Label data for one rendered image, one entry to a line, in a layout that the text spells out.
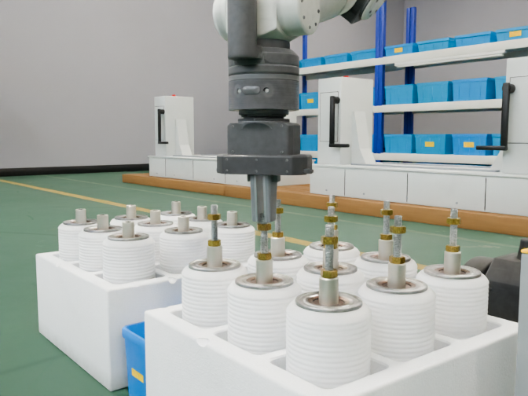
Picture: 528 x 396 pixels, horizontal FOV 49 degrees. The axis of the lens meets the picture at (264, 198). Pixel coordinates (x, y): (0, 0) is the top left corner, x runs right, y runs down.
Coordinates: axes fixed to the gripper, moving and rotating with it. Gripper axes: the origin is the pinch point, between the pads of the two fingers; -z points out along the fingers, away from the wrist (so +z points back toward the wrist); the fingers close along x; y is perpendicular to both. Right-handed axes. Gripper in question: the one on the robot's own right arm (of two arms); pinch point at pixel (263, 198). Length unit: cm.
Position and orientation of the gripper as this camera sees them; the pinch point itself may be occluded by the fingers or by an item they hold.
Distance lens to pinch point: 73.2
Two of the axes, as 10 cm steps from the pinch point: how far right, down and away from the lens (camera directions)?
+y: 3.4, -1.0, 9.4
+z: 0.0, -9.9, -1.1
